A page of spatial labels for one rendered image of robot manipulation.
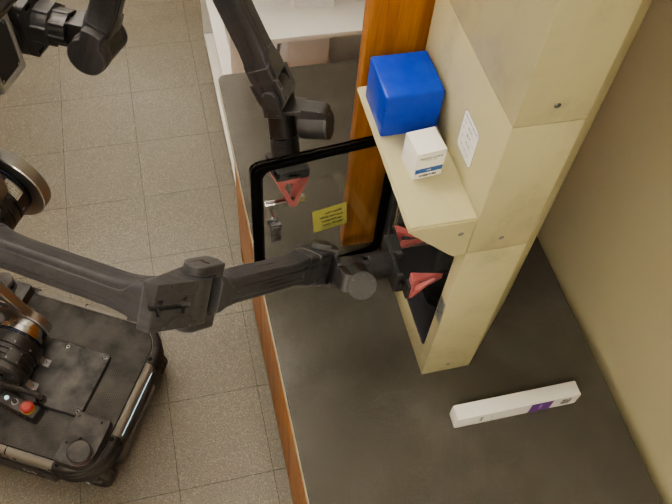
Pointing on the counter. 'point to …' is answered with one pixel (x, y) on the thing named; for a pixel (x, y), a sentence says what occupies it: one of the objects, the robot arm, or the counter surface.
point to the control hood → (426, 195)
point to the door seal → (305, 162)
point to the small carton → (424, 153)
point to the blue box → (404, 92)
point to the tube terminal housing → (488, 195)
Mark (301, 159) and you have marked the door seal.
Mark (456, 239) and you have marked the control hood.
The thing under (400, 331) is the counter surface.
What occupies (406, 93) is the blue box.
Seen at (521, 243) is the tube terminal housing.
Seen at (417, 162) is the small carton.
